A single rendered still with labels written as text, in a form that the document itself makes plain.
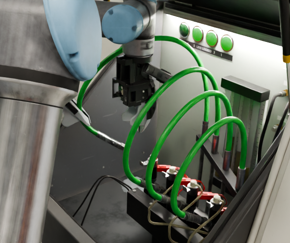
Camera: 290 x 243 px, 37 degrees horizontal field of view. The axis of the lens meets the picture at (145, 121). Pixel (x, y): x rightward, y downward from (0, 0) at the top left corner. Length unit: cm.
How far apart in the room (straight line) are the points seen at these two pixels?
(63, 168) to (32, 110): 95
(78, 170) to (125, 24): 73
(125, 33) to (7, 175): 45
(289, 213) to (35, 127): 60
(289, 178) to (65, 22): 60
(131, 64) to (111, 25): 17
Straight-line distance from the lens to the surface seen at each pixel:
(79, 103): 117
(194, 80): 142
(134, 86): 103
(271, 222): 98
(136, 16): 89
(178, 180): 92
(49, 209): 127
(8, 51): 51
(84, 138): 145
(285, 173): 94
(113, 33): 89
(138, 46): 101
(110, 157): 155
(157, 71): 108
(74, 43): 49
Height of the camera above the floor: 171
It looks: 25 degrees down
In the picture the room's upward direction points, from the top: 2 degrees clockwise
